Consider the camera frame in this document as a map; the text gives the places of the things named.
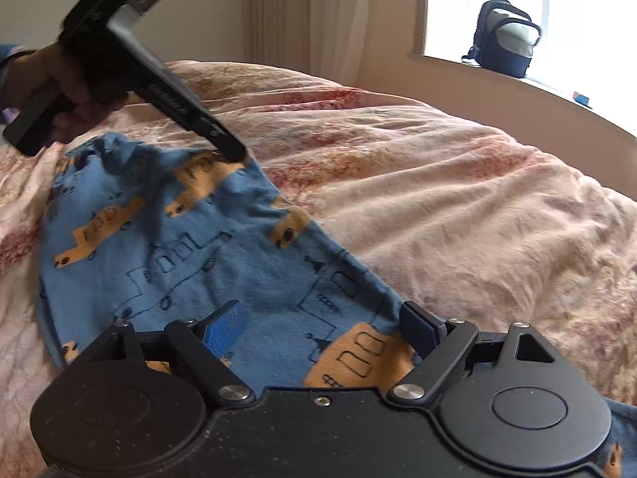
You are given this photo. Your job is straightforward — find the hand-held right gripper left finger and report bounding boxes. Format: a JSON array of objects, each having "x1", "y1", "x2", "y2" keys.
[{"x1": 74, "y1": 301, "x2": 251, "y2": 404}]

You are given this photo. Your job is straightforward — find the dark blue backpack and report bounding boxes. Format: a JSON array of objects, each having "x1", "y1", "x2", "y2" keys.
[{"x1": 462, "y1": 0, "x2": 542, "y2": 79}]

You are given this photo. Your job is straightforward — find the white window sill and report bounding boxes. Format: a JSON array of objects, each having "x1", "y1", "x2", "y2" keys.
[{"x1": 408, "y1": 51, "x2": 637, "y2": 139}]

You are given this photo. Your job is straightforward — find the beige curtain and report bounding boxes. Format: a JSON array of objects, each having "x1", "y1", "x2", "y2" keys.
[{"x1": 241, "y1": 0, "x2": 319, "y2": 68}]

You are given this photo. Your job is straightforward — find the blue printed pants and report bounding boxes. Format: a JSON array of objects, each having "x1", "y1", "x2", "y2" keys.
[{"x1": 40, "y1": 132, "x2": 637, "y2": 478}]

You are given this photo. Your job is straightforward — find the pink floral blanket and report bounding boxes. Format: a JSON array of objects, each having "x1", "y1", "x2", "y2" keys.
[{"x1": 0, "y1": 60, "x2": 637, "y2": 478}]

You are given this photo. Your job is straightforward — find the white window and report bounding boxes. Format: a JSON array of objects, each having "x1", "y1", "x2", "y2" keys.
[{"x1": 415, "y1": 0, "x2": 637, "y2": 137}]

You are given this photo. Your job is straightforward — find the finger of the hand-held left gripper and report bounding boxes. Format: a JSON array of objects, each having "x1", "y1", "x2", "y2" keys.
[{"x1": 185, "y1": 107, "x2": 248, "y2": 163}]

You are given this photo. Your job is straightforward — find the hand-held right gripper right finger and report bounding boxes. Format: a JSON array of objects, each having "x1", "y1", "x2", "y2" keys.
[{"x1": 388, "y1": 301, "x2": 558, "y2": 404}]

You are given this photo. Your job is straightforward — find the white sheer curtain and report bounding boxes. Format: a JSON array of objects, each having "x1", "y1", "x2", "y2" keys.
[{"x1": 309, "y1": 0, "x2": 371, "y2": 85}]

